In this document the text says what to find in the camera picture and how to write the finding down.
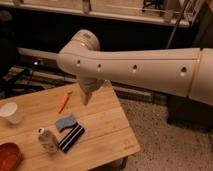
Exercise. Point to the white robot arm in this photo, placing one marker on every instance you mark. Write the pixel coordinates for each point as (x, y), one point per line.
(186, 72)

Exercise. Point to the white paper cup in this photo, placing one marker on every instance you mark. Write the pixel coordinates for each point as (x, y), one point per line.
(11, 113)

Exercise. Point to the black white striped eraser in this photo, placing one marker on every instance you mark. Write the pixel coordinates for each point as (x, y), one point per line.
(71, 138)

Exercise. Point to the red bowl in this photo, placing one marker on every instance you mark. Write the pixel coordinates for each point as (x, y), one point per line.
(10, 156)

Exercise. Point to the orange carrot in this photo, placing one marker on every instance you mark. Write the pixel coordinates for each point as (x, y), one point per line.
(63, 102)

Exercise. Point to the wooden shelf in background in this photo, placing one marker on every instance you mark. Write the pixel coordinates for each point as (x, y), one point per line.
(160, 12)

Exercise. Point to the blue sponge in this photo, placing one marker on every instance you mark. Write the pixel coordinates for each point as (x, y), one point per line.
(64, 123)

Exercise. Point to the clear plastic bottle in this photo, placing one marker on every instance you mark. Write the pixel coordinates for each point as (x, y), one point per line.
(48, 140)

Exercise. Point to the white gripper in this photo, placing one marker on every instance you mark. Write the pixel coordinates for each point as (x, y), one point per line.
(88, 85)

